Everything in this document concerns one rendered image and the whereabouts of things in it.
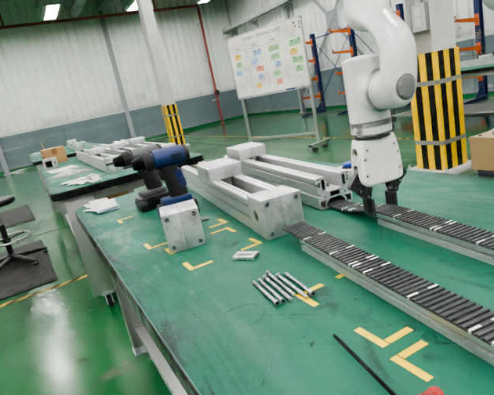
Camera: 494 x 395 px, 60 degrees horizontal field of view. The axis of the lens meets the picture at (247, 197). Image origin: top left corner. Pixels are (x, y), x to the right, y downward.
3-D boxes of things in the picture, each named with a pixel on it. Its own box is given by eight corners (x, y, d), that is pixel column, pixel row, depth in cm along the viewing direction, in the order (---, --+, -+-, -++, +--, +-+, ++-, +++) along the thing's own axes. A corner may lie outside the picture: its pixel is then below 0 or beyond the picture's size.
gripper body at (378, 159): (361, 135, 86) (368, 190, 88) (403, 125, 89) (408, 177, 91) (340, 135, 93) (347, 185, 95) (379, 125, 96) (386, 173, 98)
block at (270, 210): (315, 225, 102) (308, 186, 100) (267, 240, 98) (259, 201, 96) (298, 217, 110) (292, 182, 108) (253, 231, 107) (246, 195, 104)
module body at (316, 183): (353, 200, 115) (348, 169, 113) (320, 210, 112) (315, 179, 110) (248, 168, 189) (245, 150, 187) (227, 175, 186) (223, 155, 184)
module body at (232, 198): (289, 220, 109) (284, 188, 107) (253, 231, 107) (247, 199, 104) (208, 179, 183) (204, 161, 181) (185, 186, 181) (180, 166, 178)
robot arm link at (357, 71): (402, 115, 87) (372, 116, 95) (395, 48, 84) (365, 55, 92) (370, 124, 84) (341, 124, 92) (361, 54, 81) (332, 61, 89)
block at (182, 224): (216, 241, 105) (207, 204, 103) (170, 254, 103) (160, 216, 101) (209, 230, 114) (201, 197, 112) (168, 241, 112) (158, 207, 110)
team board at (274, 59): (241, 157, 741) (217, 39, 694) (259, 150, 775) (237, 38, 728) (314, 153, 638) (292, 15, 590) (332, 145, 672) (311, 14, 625)
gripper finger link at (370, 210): (360, 190, 90) (364, 220, 92) (372, 186, 91) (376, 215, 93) (351, 188, 93) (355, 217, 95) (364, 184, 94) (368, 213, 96)
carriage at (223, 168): (245, 181, 138) (240, 161, 136) (212, 190, 135) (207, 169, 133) (229, 175, 153) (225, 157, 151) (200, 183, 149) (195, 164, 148)
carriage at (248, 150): (267, 161, 167) (264, 143, 165) (241, 167, 163) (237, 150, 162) (253, 157, 181) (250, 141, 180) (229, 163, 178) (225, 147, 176)
